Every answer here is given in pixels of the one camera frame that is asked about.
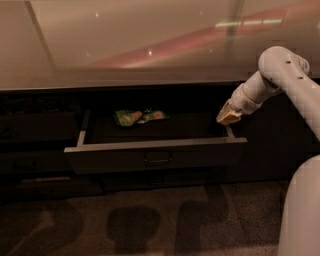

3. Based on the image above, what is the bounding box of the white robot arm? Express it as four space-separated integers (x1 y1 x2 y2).
216 46 320 256

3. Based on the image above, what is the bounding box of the green snack packet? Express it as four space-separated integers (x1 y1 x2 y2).
114 110 169 127

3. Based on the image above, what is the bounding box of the dark drawer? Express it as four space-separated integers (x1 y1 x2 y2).
0 112 78 143
0 177 104 201
0 150 71 175
101 173 209 191
64 110 247 174

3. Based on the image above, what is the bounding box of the dark cabinet frame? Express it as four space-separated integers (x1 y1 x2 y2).
0 78 320 202

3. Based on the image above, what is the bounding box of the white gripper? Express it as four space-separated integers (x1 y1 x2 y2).
216 83 263 126

